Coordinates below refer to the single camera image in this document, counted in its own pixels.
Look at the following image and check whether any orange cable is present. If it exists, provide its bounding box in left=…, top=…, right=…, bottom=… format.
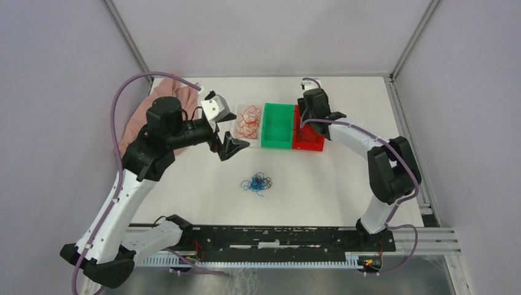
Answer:
left=235, top=104, right=263, bottom=140

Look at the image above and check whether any cable bundle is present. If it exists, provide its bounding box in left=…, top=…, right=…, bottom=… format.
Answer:
left=240, top=172, right=273, bottom=198

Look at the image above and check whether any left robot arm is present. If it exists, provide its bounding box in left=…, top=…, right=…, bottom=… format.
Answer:
left=60, top=93, right=249, bottom=289

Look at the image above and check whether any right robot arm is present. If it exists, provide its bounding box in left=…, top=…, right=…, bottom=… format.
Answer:
left=297, top=88, right=421, bottom=251

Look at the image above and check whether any clear plastic bin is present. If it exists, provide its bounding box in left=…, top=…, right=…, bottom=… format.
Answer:
left=230, top=103, right=264, bottom=148

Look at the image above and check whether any red plastic bin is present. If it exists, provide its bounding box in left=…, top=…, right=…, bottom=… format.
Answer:
left=292, top=105, right=325, bottom=152

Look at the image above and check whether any green plastic bin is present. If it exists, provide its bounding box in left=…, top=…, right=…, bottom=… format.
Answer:
left=261, top=103, right=295, bottom=149

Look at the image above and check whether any pink cloth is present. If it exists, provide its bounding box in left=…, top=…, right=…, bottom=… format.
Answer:
left=118, top=77, right=198, bottom=156

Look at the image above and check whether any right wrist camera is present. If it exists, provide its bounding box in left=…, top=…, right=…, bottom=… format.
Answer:
left=300, top=77, right=322, bottom=92

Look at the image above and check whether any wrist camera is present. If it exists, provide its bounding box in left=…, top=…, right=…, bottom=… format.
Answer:
left=300, top=77, right=322, bottom=92
left=201, top=90, right=237, bottom=123

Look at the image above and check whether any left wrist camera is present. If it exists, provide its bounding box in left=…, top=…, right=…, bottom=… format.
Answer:
left=201, top=90, right=237, bottom=123

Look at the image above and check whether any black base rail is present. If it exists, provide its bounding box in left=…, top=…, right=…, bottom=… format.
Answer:
left=171, top=225, right=396, bottom=262

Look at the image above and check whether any white cable duct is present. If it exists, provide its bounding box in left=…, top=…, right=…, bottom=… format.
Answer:
left=138, top=253, right=383, bottom=270

